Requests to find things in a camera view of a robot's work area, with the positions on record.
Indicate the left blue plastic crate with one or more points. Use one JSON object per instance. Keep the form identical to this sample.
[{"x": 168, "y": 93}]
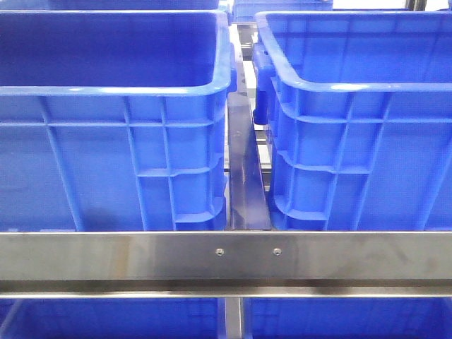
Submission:
[{"x": 114, "y": 120}]

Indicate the blue plastic crate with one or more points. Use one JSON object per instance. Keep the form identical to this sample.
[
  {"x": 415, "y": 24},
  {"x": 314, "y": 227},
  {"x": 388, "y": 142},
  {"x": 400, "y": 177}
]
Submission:
[
  {"x": 114, "y": 120},
  {"x": 357, "y": 106}
]

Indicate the right blue plastic crate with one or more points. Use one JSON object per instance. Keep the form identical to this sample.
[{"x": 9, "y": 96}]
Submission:
[{"x": 357, "y": 106}]

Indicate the lower right blue crate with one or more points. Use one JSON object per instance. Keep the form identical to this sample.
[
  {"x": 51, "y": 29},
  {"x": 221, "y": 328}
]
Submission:
[{"x": 348, "y": 318}]

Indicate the far right blue crate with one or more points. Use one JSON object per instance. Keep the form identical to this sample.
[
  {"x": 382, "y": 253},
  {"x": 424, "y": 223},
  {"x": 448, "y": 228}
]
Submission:
[{"x": 244, "y": 11}]

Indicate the lower left blue crate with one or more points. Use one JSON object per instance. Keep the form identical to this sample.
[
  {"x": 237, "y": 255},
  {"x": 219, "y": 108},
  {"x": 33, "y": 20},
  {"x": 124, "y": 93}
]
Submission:
[{"x": 116, "y": 318}]

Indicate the far left blue crate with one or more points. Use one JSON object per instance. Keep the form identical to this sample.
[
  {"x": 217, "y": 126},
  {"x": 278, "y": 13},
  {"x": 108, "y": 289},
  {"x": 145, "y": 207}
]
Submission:
[{"x": 115, "y": 5}]

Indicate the steel centre divider rail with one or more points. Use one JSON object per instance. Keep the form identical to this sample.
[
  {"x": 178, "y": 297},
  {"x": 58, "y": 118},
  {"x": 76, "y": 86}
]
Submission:
[{"x": 248, "y": 206}]

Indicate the steel front rack rail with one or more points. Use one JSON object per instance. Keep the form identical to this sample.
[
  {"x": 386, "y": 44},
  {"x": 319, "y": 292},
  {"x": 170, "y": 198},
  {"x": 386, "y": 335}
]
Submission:
[{"x": 225, "y": 264}]

